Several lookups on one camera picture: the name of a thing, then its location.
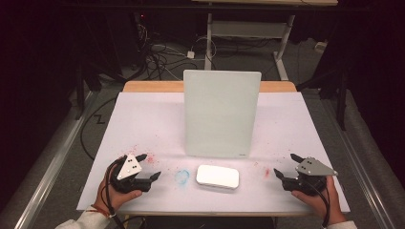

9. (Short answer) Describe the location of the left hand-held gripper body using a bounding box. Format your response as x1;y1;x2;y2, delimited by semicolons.
109;154;155;194

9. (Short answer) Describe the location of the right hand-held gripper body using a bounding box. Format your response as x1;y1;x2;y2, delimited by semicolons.
281;156;339;196

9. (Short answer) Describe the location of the white whiteboard eraser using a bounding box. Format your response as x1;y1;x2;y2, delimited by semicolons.
195;164;241;191

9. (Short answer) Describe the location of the white glass whiteboard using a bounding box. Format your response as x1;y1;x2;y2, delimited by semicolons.
182;70;263;159

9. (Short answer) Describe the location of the person's left hand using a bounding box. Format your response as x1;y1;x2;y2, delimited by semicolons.
94;156;143;213

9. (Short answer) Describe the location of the person's right hand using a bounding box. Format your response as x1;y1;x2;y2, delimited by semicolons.
290;175;348;226

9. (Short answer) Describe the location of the white paper table cover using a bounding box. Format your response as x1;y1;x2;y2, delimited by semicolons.
75;91;352;214

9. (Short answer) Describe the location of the black metal stand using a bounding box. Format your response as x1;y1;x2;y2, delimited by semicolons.
74;63;103;121
295;70;349;132

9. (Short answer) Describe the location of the wooden table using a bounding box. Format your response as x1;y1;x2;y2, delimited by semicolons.
75;80;352;218

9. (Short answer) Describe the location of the white power strip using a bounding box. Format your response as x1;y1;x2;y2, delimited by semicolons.
314;40;329;53

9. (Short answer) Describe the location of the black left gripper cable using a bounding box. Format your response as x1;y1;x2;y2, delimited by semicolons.
104;156;127;229

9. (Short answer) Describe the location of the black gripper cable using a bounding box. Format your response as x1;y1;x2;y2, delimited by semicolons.
304;180;331;229
104;156;127;229

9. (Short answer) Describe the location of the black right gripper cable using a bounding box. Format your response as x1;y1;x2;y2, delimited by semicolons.
304;180;331;229

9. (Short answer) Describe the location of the grey metal floor rail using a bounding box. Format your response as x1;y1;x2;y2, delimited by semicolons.
319;97;399;229
12;91;100;229

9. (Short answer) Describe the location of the red wrist bracelet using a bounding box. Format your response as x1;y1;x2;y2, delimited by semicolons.
85;203;113;219

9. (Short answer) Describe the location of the black floor cable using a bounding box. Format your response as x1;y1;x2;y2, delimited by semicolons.
79;96;117;161

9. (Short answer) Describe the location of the tangle of floor cables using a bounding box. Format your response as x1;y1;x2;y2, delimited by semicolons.
135;22;218;81

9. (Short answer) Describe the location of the white metal desk frame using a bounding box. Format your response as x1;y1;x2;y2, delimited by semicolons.
190;0;339;81

